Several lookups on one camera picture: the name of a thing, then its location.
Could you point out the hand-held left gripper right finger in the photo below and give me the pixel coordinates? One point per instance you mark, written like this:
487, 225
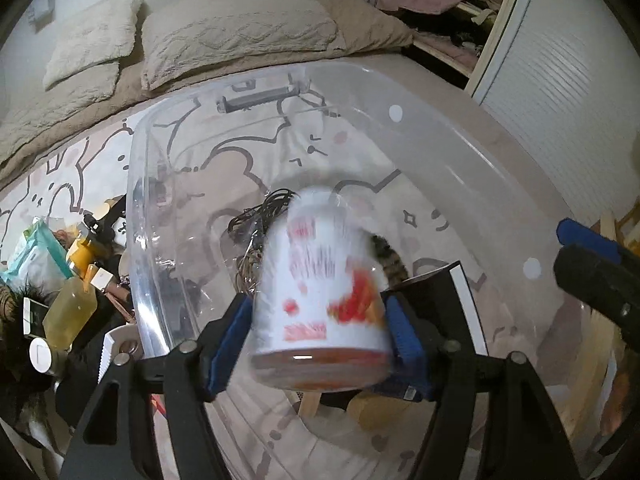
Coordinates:
407, 347

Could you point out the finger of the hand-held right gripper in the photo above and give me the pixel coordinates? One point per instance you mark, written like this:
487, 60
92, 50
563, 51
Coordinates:
575, 232

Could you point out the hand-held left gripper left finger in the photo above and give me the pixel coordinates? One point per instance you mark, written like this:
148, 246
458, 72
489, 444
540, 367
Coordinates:
231, 347

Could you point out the white red-printed noodle cup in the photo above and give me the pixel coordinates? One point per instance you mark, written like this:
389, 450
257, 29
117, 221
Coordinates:
320, 285

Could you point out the clear plastic storage bin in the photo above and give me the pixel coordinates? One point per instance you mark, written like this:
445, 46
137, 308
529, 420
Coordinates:
450, 160

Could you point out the black flat box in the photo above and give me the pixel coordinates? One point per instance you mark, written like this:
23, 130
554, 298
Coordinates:
435, 300

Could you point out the brown striped furry toy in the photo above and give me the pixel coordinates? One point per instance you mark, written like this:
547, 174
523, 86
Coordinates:
392, 260

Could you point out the beige bed sheet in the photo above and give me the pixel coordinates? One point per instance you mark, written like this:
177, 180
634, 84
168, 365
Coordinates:
475, 110

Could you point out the pale yellow plastic bottle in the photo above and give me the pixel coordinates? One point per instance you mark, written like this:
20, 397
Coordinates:
70, 310

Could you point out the white louvered door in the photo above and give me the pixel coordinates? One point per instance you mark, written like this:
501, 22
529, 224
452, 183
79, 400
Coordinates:
565, 60

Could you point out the orange bottle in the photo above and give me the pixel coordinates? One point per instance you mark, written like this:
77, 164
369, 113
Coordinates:
82, 255

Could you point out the white round jar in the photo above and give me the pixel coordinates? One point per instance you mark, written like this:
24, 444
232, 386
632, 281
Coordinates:
41, 355

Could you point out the teal wet wipes packet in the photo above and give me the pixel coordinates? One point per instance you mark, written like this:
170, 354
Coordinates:
35, 260

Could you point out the beige blanket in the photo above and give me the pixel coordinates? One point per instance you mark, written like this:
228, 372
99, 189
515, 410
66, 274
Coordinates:
60, 120

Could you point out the small beige textured pillow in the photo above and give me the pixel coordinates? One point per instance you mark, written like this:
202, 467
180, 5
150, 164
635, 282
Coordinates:
95, 82
95, 35

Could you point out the large beige textured pillow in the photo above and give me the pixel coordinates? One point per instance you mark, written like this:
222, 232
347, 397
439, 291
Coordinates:
235, 35

